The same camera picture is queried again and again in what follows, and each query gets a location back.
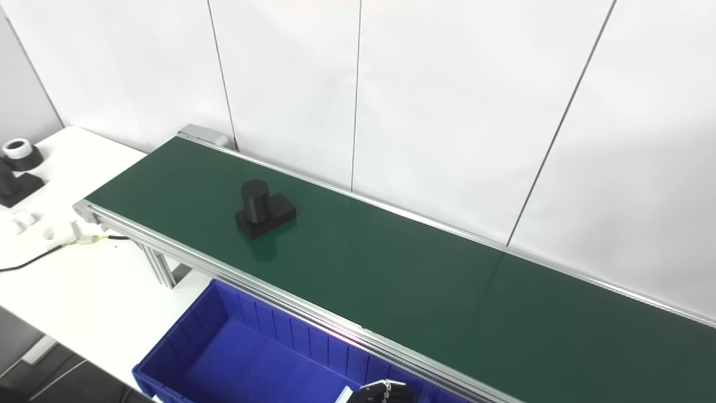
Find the blue plastic bin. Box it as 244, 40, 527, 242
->
133, 279, 470, 403

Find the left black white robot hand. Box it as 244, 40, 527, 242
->
337, 379, 418, 403

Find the green conveyor belt aluminium frame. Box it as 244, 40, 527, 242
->
73, 124, 716, 403

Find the black cylinder-on-base part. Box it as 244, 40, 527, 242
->
234, 179, 298, 241
0, 160, 46, 209

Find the black part with white ring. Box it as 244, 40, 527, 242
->
1, 138, 45, 172

